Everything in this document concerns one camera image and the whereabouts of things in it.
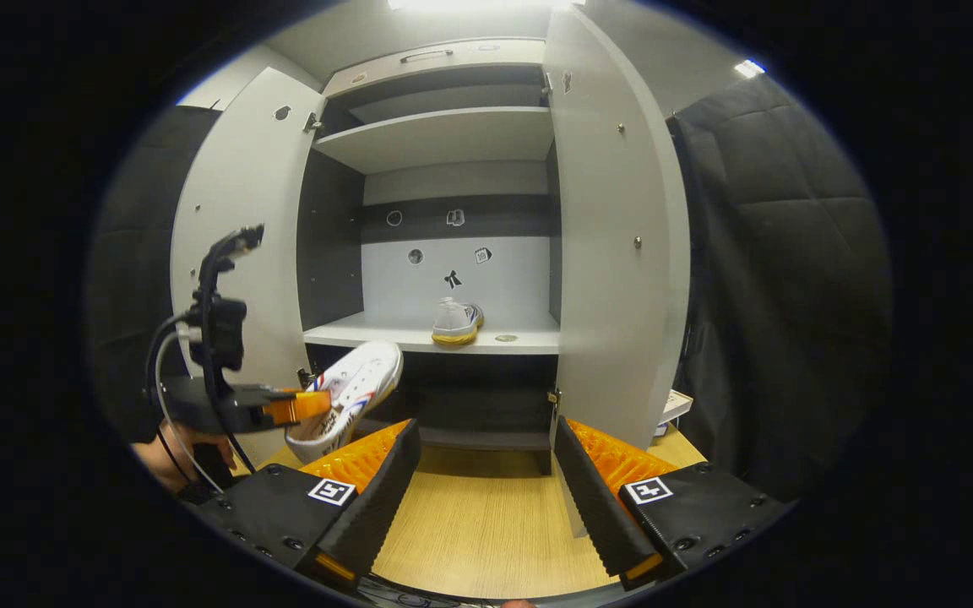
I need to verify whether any book with pale cover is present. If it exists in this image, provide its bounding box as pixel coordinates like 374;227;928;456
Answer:
654;388;694;437

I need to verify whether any white cable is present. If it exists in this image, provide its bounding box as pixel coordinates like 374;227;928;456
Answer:
154;328;226;495

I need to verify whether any grey cabinet door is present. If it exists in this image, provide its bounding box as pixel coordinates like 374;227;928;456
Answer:
170;68;327;465
541;4;692;538

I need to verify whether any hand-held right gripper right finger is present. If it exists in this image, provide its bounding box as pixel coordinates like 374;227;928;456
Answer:
552;416;791;592

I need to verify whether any black cable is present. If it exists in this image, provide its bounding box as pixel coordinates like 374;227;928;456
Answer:
144;311;238;499

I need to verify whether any large ceiling light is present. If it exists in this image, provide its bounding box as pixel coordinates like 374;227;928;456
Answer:
385;0;576;11

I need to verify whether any grey shoe cabinet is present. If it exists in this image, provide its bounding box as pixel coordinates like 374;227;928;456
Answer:
296;35;563;475

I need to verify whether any white striped canvas shoe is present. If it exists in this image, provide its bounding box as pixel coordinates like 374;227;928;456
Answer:
285;340;404;464
431;296;485;346

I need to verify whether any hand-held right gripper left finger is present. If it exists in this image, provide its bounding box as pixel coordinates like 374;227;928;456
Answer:
199;418;422;592

